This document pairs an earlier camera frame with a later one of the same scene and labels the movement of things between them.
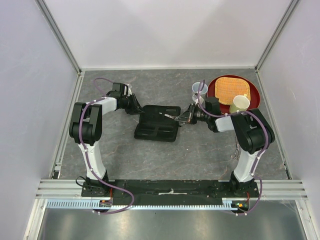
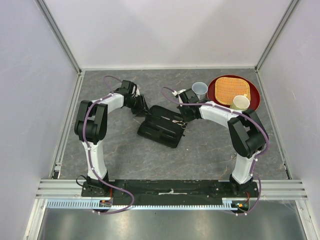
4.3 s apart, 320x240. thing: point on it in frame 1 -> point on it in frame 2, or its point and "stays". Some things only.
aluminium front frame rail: (270, 189) stays
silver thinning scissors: (170, 116) -> (180, 122)
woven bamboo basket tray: (227, 88) stays
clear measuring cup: (195, 86) stays
